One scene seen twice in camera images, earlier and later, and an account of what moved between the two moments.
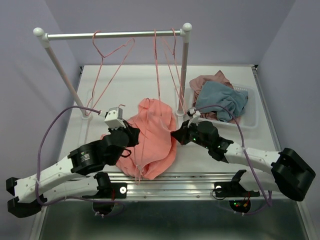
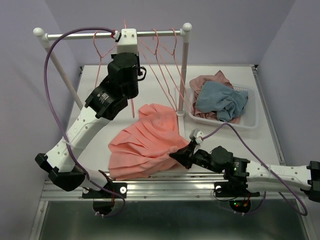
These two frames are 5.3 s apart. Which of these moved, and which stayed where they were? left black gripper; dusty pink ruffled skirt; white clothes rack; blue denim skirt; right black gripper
Moved: right black gripper; left black gripper
Stayed: blue denim skirt; dusty pink ruffled skirt; white clothes rack
